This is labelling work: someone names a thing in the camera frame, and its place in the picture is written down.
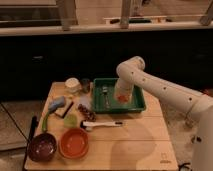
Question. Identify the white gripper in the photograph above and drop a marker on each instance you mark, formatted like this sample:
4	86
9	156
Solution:
123	88

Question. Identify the red orange apple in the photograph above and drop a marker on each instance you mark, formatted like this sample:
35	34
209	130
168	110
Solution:
122	99

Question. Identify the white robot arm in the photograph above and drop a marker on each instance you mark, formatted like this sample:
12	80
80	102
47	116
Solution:
196	105

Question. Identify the green plastic tray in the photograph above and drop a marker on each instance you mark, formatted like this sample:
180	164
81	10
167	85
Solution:
136	105

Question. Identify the bunch of dark grapes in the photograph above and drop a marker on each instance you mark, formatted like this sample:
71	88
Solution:
88	114

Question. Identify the white cup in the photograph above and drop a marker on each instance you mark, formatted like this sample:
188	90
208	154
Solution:
72	85

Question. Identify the black marker stick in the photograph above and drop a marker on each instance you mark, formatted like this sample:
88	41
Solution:
67	110

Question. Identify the light green small cup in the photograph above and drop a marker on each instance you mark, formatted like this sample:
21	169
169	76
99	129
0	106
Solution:
70	121

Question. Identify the orange bowl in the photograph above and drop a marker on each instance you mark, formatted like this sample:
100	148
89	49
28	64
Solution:
73	143

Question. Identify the wooden shelf ledge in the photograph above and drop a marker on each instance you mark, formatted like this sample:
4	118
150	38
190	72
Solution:
105	28

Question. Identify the black tool at table edge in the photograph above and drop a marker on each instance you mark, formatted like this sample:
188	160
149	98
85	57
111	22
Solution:
33	126

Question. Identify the dark purple bowl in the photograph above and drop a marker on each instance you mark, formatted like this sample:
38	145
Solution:
42	147

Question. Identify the white handled brush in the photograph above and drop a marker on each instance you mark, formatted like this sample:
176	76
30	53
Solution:
90	125

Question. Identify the green handled utensil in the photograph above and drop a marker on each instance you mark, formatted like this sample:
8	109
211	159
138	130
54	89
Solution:
45	122

